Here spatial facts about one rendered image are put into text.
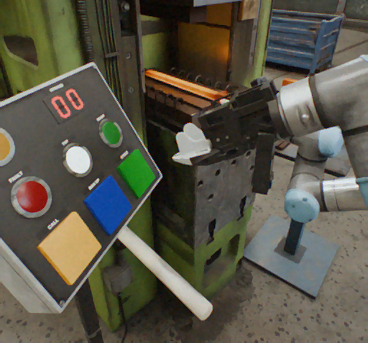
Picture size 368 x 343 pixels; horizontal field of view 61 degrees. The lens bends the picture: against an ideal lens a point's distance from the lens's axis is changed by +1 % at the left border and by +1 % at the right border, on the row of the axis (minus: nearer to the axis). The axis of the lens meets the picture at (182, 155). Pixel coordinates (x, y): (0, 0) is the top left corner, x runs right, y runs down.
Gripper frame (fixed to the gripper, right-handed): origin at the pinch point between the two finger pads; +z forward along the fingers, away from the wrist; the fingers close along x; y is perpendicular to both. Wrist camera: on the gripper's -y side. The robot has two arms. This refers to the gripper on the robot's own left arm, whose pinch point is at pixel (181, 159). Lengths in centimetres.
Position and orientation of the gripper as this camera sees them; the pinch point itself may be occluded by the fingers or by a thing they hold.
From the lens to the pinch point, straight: 55.9
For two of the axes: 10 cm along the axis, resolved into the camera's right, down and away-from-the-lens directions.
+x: -3.7, 4.9, -7.9
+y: -4.6, -8.3, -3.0
